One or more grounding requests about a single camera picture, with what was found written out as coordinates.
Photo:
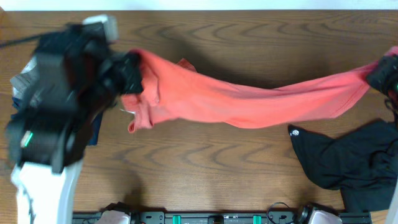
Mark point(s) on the folded navy blue garment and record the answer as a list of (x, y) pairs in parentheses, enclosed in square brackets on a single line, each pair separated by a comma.
[(16, 102)]

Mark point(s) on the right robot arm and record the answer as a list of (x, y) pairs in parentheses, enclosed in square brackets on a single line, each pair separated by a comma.
[(391, 104)]

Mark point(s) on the folded grey shorts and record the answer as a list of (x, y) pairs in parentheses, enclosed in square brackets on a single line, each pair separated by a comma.
[(25, 79)]

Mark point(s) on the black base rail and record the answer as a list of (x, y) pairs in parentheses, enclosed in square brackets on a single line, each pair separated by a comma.
[(223, 218)]

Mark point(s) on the red soccer t-shirt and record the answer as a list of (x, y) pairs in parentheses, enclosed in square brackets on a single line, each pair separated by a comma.
[(177, 91)]

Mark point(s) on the black garment with logo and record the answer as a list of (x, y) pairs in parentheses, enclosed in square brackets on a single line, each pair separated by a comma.
[(361, 164)]

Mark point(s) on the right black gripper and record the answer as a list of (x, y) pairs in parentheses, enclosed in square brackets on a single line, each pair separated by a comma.
[(380, 77)]

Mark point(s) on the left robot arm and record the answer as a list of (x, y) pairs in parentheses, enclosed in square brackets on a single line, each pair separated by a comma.
[(78, 77)]

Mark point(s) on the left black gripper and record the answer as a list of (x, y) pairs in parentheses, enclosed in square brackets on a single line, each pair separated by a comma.
[(123, 73)]

